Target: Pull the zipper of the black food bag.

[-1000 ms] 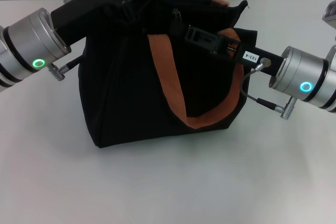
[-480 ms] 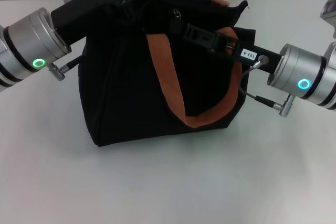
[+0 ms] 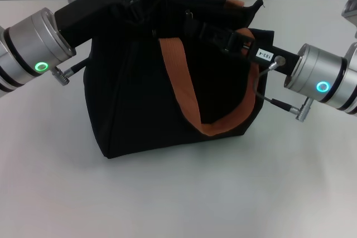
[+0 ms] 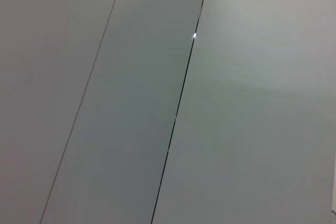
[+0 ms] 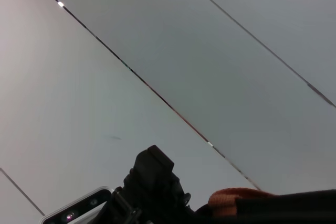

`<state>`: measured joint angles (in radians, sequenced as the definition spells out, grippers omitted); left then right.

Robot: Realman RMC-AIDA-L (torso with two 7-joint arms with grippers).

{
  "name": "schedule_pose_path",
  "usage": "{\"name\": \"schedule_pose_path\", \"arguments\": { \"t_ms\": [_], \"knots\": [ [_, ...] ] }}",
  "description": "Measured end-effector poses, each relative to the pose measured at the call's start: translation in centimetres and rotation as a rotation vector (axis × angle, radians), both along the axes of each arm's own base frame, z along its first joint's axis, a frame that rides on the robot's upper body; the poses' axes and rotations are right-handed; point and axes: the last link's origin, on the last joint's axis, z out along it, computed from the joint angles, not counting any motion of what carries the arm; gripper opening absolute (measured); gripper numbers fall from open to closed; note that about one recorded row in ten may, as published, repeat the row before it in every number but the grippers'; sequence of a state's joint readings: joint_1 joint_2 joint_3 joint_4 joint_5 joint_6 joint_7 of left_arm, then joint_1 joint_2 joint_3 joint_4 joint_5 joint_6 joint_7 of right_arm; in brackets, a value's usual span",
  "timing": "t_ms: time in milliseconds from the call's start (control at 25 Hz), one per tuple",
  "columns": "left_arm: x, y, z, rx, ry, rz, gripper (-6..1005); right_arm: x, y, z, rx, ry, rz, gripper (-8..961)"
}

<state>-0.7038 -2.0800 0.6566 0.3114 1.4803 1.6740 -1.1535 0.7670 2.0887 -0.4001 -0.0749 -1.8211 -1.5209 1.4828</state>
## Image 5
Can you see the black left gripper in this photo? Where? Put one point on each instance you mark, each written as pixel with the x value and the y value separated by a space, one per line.
pixel 152 203

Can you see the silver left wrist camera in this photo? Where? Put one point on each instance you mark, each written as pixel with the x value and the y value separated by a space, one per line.
pixel 78 211

